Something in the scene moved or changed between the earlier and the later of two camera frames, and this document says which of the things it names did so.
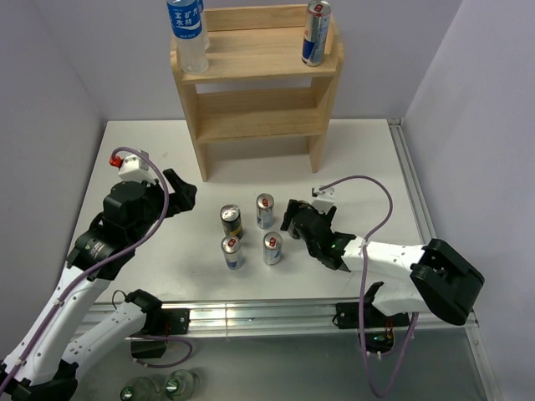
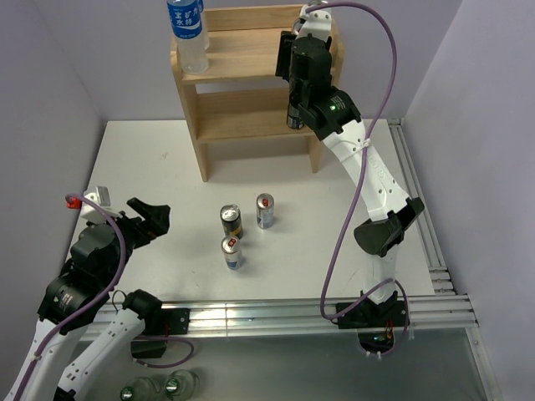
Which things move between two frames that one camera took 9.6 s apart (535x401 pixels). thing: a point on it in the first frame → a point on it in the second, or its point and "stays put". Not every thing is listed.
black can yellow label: x=231 y=220 stays put
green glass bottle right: x=182 y=385 stays put
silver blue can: x=233 y=254 stays put
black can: x=292 y=206 → x=293 y=119
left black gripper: x=183 y=198 → x=155 y=216
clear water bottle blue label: x=186 y=22 stays put
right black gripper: x=329 y=216 → x=284 y=54
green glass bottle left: x=141 y=388 stays put
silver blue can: x=265 y=204 stays put
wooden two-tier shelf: x=257 y=85 stays put
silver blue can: x=272 y=244 → x=297 y=26
